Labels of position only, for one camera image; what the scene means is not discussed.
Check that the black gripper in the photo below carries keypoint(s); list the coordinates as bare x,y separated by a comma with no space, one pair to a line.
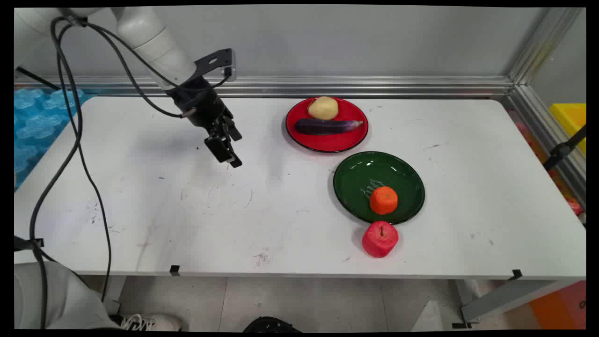
201,105

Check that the purple eggplant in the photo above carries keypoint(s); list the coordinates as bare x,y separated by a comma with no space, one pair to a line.
325,126

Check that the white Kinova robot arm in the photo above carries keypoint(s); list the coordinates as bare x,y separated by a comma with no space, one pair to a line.
142,35

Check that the red round plate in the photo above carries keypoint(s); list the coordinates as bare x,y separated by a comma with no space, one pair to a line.
327,139

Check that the yellow potato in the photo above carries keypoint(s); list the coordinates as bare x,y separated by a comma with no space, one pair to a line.
323,108

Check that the dark green round plate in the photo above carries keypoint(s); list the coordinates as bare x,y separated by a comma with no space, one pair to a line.
360,178

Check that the black tape marker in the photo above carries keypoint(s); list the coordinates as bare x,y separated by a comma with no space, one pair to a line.
174,270
516,274

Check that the orange mandarin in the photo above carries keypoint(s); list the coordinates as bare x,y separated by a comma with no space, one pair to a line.
383,200

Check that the red apple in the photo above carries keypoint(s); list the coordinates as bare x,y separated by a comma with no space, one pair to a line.
380,239

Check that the blue bubble wrap sheet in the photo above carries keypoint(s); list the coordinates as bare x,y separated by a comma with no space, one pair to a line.
37,121

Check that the black object on floor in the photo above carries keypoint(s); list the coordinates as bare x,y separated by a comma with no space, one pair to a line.
271,325

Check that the white table leg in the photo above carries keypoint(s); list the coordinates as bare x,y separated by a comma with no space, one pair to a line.
114,295

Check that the white sneaker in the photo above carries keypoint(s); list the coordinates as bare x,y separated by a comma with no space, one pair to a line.
154,322

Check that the thin black rod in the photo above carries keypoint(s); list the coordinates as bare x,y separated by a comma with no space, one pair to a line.
37,78

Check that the white table leg brace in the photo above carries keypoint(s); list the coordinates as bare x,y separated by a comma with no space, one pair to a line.
510,299

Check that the yellow plastic box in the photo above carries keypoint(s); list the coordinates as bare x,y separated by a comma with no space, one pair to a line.
571,119

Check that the orange box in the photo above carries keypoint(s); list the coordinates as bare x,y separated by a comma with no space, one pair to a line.
559,306

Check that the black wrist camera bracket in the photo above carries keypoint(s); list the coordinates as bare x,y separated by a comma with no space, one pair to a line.
214,61

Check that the horizontal aluminium frame rail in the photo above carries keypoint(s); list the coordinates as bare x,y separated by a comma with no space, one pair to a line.
351,86

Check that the aluminium frame side rail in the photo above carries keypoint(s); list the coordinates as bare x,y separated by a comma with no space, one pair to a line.
547,135

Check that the aluminium frame corner post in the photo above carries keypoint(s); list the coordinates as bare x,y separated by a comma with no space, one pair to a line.
545,44

